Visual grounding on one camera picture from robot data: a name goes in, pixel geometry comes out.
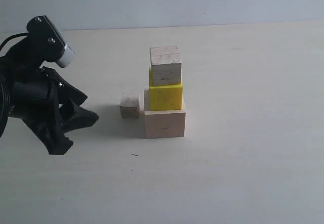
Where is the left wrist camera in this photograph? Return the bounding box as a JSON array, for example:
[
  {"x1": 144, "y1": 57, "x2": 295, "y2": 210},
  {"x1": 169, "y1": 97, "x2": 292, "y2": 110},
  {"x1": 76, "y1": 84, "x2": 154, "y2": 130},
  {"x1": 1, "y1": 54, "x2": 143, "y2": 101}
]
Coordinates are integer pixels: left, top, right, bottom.
[{"x1": 6, "y1": 15, "x2": 75, "y2": 68}]

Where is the yellow cube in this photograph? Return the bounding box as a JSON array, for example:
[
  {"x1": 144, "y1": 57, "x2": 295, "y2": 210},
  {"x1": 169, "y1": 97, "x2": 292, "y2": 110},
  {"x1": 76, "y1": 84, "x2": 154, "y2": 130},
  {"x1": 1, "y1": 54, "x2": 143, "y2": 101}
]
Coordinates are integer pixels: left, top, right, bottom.
[{"x1": 149, "y1": 69, "x2": 184, "y2": 111}]

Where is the small wooden cube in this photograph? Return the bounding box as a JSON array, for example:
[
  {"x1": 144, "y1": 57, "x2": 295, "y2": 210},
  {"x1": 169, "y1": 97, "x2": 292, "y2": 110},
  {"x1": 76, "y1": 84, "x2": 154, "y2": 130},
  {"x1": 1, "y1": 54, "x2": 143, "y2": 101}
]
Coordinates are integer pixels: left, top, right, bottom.
[{"x1": 119, "y1": 93, "x2": 140, "y2": 118}]

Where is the large wooden cube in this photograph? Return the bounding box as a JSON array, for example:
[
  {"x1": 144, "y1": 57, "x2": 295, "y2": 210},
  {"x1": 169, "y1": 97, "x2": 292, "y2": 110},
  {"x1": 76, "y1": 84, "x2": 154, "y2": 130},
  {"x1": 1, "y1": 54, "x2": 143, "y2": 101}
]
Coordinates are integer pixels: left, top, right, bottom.
[{"x1": 144, "y1": 86, "x2": 187, "y2": 140}]

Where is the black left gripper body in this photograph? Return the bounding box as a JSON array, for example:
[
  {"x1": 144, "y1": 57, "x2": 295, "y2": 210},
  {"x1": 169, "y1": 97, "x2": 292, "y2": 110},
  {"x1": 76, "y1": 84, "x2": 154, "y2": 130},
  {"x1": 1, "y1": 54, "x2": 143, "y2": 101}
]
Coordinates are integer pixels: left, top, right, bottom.
[{"x1": 7, "y1": 67, "x2": 76, "y2": 128}]

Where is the medium wooden cube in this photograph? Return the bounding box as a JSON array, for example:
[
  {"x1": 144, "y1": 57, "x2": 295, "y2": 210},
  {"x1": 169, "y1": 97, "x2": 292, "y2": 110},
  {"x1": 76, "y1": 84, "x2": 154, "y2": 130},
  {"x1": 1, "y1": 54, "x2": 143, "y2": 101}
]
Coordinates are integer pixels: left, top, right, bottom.
[{"x1": 150, "y1": 46, "x2": 182, "y2": 86}]

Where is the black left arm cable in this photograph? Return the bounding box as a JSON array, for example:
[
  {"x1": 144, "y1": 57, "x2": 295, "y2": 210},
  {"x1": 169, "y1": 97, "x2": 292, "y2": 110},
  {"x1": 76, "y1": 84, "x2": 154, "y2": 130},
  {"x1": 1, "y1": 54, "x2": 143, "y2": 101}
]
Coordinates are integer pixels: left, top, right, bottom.
[{"x1": 0, "y1": 32, "x2": 30, "y2": 138}]

